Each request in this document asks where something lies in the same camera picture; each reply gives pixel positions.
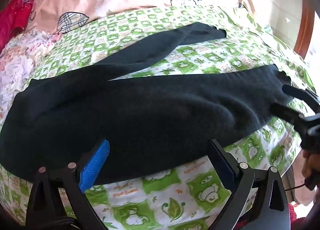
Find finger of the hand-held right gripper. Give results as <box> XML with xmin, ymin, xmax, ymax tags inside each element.
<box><xmin>271</xmin><ymin>102</ymin><xmax>312</xmax><ymax>128</ymax></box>
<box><xmin>282</xmin><ymin>84</ymin><xmax>320</xmax><ymax>111</ymax></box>

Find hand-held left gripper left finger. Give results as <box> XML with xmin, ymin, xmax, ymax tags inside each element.
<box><xmin>25</xmin><ymin>139</ymin><xmax>111</xmax><ymax>230</ymax></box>

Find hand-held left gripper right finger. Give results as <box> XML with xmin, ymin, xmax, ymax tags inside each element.
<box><xmin>209</xmin><ymin>139</ymin><xmax>292</xmax><ymax>230</ymax></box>

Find black pants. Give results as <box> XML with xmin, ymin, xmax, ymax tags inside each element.
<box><xmin>0</xmin><ymin>22</ymin><xmax>295</xmax><ymax>186</ymax></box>

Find person's right hand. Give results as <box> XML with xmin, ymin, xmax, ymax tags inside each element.
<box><xmin>301</xmin><ymin>149</ymin><xmax>320</xmax><ymax>191</ymax></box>

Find green checked bed sheet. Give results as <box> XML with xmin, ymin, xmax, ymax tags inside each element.
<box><xmin>0</xmin><ymin>4</ymin><xmax>316</xmax><ymax>230</ymax></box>

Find floral patterned cloth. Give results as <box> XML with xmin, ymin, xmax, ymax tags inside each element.
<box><xmin>0</xmin><ymin>32</ymin><xmax>62</xmax><ymax>121</ymax></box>

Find red sequined cloth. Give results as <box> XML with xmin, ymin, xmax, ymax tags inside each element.
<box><xmin>0</xmin><ymin>0</ymin><xmax>36</xmax><ymax>51</ymax></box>

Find thin dark cable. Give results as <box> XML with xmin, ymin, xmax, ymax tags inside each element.
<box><xmin>284</xmin><ymin>182</ymin><xmax>308</xmax><ymax>192</ymax></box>

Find brown wooden frame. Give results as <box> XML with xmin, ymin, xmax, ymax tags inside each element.
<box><xmin>293</xmin><ymin>0</ymin><xmax>316</xmax><ymax>59</ymax></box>

